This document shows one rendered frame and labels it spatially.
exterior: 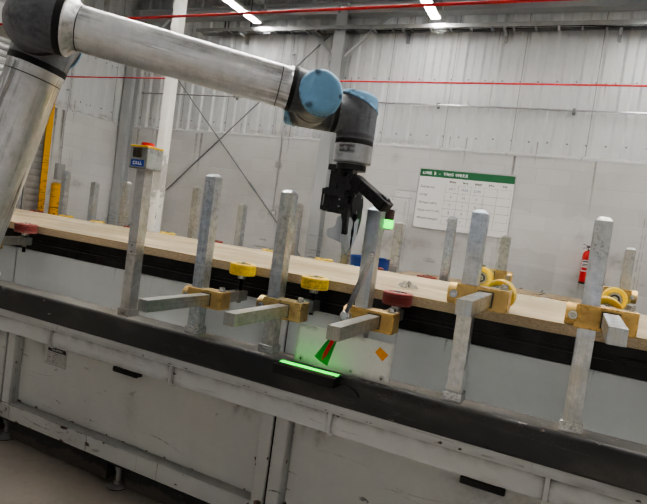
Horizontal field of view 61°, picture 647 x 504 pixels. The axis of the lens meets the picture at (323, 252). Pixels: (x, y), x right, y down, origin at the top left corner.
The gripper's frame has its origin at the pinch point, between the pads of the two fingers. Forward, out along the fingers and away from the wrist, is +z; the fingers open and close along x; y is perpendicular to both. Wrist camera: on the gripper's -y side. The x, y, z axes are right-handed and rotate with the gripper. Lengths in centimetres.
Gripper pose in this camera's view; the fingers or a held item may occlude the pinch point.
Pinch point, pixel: (347, 249)
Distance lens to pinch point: 131.0
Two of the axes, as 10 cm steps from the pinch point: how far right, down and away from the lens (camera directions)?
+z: -1.3, 9.9, 0.5
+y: -9.0, -1.4, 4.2
